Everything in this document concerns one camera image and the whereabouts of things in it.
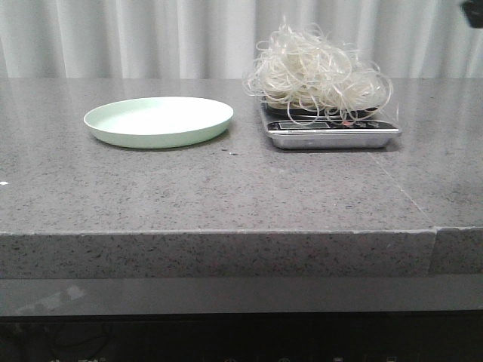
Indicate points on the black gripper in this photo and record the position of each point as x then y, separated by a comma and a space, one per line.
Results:
473, 11

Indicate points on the white vermicelli noodle bundle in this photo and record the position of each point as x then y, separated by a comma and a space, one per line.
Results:
303, 70

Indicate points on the black silver kitchen scale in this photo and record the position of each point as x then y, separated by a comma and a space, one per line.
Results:
312, 128

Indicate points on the pale green round plate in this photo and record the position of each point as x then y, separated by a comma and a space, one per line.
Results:
159, 122

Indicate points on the white pleated curtain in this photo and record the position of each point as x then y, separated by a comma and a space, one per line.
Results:
217, 39

